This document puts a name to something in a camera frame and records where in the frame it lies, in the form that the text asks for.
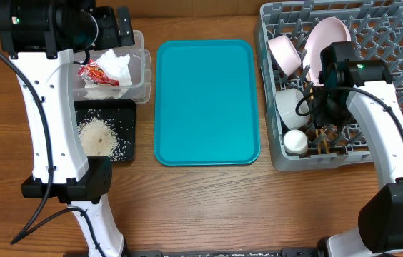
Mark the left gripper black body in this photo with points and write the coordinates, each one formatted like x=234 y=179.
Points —
x=108 y=35

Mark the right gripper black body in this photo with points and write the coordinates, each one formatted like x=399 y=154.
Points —
x=331 y=111

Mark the white napkin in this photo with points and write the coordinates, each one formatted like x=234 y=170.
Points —
x=115 y=67

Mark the red snack wrapper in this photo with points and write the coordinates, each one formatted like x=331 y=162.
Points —
x=91 y=72

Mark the pink plate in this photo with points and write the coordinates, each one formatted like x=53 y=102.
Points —
x=327 y=31

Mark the pink bowl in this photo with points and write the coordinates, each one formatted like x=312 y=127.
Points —
x=285 y=54

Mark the grey-white bowl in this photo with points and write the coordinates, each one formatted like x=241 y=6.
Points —
x=286 y=103

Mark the wooden chopstick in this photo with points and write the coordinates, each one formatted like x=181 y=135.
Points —
x=325 y=141
x=317 y=141

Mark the cream cup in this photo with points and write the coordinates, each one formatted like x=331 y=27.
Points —
x=295 y=143

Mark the rice food scraps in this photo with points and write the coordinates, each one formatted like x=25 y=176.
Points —
x=102 y=135

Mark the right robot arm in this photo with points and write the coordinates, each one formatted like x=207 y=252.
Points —
x=363 y=91

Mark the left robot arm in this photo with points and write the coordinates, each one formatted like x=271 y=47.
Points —
x=38 y=41

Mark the grey dishwasher rack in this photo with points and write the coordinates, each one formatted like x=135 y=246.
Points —
x=376 y=30

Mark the clear plastic bin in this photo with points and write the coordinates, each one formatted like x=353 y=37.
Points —
x=140 y=72

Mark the black tray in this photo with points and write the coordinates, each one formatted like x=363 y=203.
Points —
x=122 y=110

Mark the teal serving tray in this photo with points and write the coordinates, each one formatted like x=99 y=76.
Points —
x=206 y=110

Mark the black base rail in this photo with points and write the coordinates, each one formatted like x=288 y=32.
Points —
x=284 y=252

